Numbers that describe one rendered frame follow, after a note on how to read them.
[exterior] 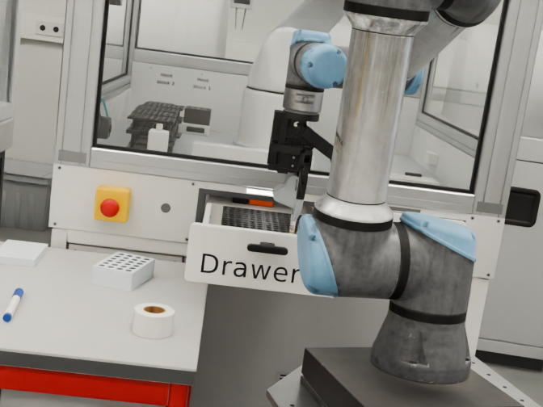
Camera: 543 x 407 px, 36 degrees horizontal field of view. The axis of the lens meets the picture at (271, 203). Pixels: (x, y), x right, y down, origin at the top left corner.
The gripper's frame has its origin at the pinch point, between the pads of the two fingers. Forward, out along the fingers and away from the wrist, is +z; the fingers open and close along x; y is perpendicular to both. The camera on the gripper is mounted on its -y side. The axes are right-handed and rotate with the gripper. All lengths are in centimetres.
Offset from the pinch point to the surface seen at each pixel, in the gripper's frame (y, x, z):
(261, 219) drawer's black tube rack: 6.3, -12.2, 4.8
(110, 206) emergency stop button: 38.6, -15.6, 6.8
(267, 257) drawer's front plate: 5.4, 10.9, 6.4
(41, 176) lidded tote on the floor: 116, -306, 65
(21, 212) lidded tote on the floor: 126, -307, 88
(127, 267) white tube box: 32.1, 0.1, 15.0
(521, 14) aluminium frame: -44, -23, -45
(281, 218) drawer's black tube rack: 1.8, -15.4, 4.8
